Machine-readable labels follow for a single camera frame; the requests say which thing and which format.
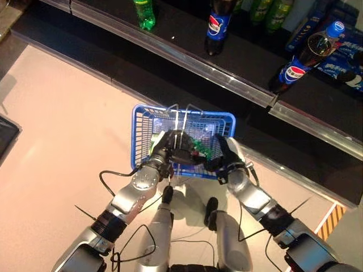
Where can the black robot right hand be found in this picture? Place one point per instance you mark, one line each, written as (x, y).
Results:
(227, 164)

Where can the blue plastic shopping basket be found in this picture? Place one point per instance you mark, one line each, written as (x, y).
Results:
(141, 127)

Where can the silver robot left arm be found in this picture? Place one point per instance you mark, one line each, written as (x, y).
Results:
(136, 192)

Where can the green drink can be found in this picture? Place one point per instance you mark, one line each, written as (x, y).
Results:
(259, 11)
(238, 5)
(279, 17)

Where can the silver robot right leg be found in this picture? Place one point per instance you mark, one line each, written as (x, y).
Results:
(232, 243)

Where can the silver robot leg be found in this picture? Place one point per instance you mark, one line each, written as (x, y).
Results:
(158, 232)
(232, 243)

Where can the silver robot left leg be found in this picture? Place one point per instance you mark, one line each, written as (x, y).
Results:
(158, 232)

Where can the black robot waist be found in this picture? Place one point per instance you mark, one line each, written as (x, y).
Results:
(195, 269)

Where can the Pepsi cola bottle blue cap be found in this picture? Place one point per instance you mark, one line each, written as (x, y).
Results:
(295, 73)
(217, 25)

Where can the yellow black hazard tape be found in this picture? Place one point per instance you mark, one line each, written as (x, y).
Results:
(331, 224)

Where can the blue Oreo cookie box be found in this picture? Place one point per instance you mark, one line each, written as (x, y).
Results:
(331, 62)

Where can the dark blue cookie box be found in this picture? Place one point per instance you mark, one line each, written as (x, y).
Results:
(300, 37)

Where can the grey stone ledge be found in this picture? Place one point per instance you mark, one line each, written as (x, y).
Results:
(8, 22)

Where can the pale left hand bracket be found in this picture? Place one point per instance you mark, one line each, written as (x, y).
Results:
(156, 140)

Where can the black shelf board clear rail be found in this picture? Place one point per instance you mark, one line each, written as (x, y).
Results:
(187, 42)
(56, 4)
(326, 113)

